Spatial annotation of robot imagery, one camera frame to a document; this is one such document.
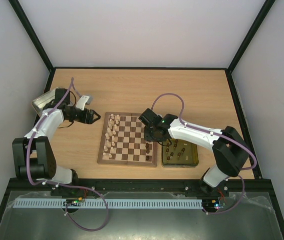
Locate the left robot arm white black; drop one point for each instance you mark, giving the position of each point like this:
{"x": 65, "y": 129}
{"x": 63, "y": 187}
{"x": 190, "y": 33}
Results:
{"x": 34, "y": 159}

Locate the wooden chess board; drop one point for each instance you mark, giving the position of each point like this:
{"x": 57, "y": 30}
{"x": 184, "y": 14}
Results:
{"x": 127, "y": 138}

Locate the silver tin lid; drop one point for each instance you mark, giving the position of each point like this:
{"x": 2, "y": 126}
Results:
{"x": 39, "y": 103}

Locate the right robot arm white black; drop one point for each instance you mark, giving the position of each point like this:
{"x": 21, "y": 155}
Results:
{"x": 227, "y": 146}

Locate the white rook near corner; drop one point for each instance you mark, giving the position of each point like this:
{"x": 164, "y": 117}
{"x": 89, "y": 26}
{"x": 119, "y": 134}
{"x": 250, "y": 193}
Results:
{"x": 105, "y": 156}

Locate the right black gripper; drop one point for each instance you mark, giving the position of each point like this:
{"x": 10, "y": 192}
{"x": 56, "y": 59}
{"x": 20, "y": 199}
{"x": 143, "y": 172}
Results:
{"x": 150, "y": 135}

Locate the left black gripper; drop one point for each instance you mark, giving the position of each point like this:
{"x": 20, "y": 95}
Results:
{"x": 88, "y": 119}

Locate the gold tin box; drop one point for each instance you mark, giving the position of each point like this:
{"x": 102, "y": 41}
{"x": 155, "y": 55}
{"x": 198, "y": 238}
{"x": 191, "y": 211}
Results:
{"x": 179, "y": 153}

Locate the dark knight near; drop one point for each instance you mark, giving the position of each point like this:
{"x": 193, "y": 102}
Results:
{"x": 148, "y": 150}

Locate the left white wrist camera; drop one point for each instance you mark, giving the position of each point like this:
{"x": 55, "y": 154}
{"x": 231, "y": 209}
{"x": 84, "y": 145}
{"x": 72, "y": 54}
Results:
{"x": 83, "y": 101}

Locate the white slotted cable duct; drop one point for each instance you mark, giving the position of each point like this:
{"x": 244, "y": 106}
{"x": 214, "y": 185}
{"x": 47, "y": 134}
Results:
{"x": 45, "y": 203}

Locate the white bishop near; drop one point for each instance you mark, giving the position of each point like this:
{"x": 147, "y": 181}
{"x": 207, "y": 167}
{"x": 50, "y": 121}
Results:
{"x": 108, "y": 144}

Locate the black aluminium frame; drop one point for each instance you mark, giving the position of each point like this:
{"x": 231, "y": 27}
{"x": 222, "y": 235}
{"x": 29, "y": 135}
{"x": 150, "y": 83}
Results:
{"x": 257, "y": 185}

